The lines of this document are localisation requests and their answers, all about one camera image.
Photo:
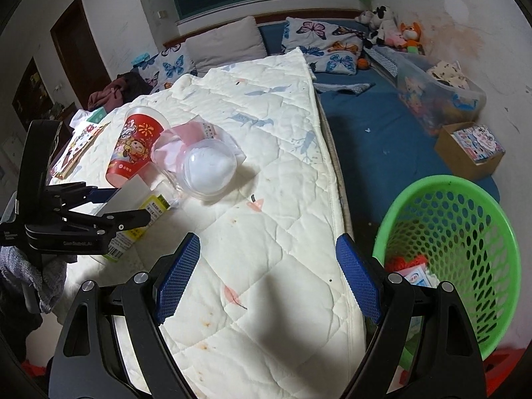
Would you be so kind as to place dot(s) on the blue bed sheet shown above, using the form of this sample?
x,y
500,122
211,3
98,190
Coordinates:
x,y
365,141

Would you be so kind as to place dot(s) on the small orange ball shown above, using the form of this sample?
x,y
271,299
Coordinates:
x,y
364,63

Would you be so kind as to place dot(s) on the red crumpled wrapper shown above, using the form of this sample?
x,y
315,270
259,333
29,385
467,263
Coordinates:
x,y
405,264

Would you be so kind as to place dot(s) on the brown wooden door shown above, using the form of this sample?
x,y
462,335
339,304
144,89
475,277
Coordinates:
x,y
75,50

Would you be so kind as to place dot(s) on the cartoon printed card box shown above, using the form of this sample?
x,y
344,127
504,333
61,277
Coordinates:
x,y
478,143

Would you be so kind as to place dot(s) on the green plastic basket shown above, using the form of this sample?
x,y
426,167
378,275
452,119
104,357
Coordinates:
x,y
478,224

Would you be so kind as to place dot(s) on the grey striped cloth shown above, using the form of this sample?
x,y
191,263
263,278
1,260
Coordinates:
x,y
345,87

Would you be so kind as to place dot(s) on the cartoon picture book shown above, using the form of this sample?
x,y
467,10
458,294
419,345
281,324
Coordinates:
x,y
79,145

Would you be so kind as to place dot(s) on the white plastic bag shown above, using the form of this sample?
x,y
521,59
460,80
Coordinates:
x,y
81,117

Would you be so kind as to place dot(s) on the pink plush toy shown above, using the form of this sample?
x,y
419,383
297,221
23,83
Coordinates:
x,y
394,40

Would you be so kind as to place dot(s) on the blue butterfly print pillow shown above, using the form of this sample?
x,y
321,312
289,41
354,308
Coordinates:
x,y
172,66

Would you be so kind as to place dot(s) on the red plastic stool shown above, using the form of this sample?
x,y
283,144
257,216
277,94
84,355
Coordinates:
x,y
503,370

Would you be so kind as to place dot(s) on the grey pillow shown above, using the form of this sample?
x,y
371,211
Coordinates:
x,y
224,45

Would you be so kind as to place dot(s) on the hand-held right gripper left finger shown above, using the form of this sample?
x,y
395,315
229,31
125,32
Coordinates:
x,y
176,278

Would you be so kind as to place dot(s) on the spotted white cloth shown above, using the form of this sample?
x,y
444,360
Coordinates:
x,y
449,72

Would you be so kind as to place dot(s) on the cardboard box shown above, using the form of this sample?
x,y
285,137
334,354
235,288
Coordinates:
x,y
457,153

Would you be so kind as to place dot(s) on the clear bag with pink contents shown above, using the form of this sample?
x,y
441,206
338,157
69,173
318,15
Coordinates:
x,y
183,137

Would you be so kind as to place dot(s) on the clear plastic storage bin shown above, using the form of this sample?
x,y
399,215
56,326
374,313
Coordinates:
x,y
436,99

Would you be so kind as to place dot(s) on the clear bottle with yellow label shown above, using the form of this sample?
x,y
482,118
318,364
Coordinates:
x,y
129,239

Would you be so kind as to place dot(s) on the purple butterfly print pillow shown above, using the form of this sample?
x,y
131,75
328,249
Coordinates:
x,y
324,45

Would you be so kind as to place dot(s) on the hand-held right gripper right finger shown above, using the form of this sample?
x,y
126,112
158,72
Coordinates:
x,y
359,278

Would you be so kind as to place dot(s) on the white and blue milk carton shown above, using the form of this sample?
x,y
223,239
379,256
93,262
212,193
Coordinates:
x,y
415,276

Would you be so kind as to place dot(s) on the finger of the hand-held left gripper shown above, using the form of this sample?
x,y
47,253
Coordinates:
x,y
124,219
104,194

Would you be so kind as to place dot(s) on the dark wall board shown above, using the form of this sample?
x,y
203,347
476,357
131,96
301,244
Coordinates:
x,y
31,91

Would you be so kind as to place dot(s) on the green tissue pack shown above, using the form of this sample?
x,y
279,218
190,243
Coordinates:
x,y
99,115

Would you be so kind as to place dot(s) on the clear plastic dome lid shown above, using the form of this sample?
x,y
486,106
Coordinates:
x,y
210,166

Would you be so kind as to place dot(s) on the white quilted blanket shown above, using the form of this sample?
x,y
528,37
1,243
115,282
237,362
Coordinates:
x,y
270,174

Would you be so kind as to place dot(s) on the blue checkered cloth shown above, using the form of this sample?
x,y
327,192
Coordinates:
x,y
382,60

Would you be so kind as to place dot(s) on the dark red clothes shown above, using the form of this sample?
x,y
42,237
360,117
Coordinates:
x,y
120,91

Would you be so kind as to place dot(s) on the orange fox plush toy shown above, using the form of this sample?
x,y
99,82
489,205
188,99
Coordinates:
x,y
410,33

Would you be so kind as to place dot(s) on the red printed snack cup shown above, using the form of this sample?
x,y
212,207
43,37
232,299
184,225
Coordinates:
x,y
133,145

